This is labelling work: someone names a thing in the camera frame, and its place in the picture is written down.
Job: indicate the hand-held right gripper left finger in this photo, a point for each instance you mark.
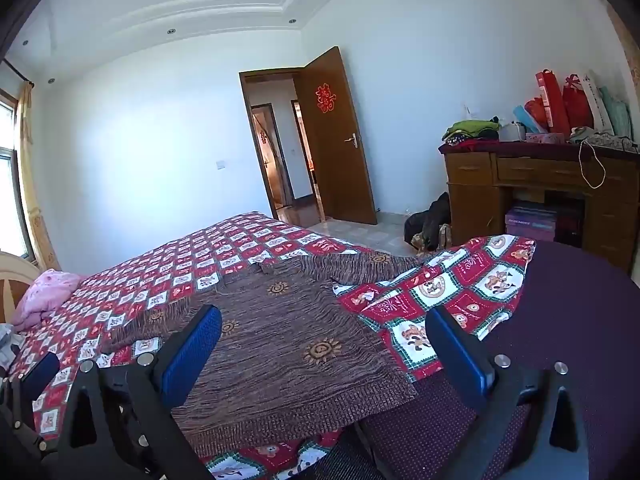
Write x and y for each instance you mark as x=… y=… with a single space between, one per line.
x=192 y=350

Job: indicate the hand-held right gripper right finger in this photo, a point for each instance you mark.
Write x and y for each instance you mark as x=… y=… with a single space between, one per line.
x=457 y=360

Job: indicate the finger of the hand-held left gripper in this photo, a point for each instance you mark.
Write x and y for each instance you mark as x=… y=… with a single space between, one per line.
x=40 y=375

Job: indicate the brown knit sweater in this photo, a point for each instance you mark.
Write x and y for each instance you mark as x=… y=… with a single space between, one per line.
x=280 y=330

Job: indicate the stack of folded clothes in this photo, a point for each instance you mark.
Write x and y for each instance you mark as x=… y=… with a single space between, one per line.
x=472 y=132

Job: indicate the grey white cloth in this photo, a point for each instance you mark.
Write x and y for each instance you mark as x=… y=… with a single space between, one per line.
x=7 y=347

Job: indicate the pink pillow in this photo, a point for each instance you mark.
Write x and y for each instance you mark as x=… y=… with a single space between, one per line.
x=45 y=295

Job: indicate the red printed checkered blanket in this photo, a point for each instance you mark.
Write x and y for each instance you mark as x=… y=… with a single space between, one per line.
x=210 y=260

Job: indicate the wooden headboard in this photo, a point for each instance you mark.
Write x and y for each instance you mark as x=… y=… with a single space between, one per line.
x=15 y=280

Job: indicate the dark purple dotted cloth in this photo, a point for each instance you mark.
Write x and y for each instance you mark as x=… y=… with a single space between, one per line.
x=575 y=310

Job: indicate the dark bag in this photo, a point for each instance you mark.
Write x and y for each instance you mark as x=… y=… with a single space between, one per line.
x=430 y=222

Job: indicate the purple cardboard box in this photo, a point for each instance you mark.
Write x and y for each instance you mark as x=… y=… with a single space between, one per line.
x=530 y=222

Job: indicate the brown wooden desk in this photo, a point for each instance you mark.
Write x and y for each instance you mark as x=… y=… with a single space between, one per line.
x=470 y=195

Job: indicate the window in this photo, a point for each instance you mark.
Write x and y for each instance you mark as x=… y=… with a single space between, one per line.
x=10 y=185

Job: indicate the yellow curtain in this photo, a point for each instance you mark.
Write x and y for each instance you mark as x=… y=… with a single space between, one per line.
x=30 y=175

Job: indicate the hallway wooden door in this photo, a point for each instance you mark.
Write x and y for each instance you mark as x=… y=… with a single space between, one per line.
x=275 y=160

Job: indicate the brown wooden door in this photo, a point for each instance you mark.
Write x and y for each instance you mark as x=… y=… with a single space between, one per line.
x=340 y=170

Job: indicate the dark red desk cloth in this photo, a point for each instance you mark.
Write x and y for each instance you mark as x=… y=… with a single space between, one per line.
x=530 y=147

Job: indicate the white box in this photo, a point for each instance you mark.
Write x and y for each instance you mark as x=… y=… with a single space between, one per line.
x=512 y=132

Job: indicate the pink patterned box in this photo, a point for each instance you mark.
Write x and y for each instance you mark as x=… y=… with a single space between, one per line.
x=545 y=138

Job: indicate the light blue roll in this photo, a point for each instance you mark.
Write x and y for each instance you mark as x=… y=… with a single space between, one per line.
x=525 y=117

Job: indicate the small red gift bag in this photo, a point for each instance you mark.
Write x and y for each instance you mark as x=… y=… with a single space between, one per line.
x=535 y=112

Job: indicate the patterned grey cloth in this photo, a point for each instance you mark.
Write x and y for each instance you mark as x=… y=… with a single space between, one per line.
x=610 y=141

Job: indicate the tall red gift bag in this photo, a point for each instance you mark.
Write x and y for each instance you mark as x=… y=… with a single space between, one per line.
x=552 y=102

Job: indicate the wide red gift bag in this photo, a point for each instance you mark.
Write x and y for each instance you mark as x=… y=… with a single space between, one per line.
x=577 y=105

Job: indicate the red paper door decoration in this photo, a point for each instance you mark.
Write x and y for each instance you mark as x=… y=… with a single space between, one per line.
x=325 y=97

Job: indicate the white paper bag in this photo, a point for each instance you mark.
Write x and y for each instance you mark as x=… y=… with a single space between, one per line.
x=597 y=102

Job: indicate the teal bag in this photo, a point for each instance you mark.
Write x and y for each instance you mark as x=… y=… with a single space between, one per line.
x=617 y=112

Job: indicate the dark curtain rod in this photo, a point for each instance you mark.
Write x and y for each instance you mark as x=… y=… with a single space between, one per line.
x=17 y=72

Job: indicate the brown wooden door frame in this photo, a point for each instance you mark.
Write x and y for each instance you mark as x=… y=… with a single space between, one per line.
x=246 y=125

